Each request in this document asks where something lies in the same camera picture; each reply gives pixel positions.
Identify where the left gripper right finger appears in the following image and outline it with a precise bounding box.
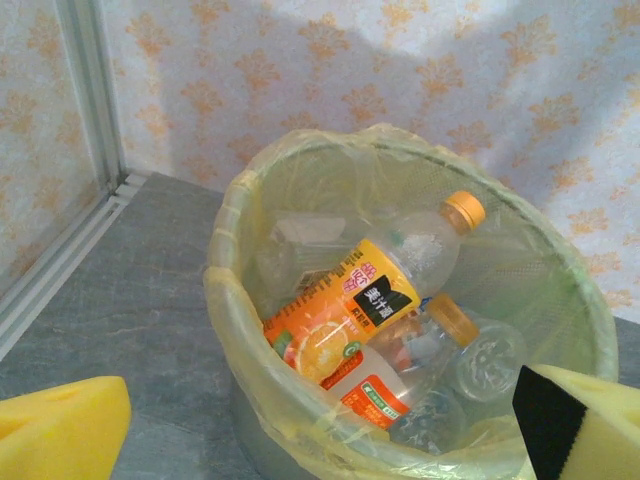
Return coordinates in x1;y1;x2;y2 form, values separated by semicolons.
512;363;640;480

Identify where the aluminium frame post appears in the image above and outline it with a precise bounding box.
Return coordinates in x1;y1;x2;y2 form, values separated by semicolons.
52;0;130;199

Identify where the yellow orange juice bottle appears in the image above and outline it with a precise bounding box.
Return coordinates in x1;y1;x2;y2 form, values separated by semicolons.
263;189;487;387

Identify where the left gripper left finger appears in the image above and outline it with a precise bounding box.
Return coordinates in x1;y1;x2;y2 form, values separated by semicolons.
0;375;132;480

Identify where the aluminium table side rail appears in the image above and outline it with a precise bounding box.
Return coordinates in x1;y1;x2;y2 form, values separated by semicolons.
0;169;151;361

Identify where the orange label bottle orange cap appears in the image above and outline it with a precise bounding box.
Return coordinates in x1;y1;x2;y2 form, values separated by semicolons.
319;293;481;432

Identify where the clear bottle white green label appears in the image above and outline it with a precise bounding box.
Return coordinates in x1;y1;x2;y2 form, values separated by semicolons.
252;209;359;306

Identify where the yellow-lined mesh trash bin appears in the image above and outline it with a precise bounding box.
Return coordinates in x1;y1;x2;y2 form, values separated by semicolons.
202;122;621;480

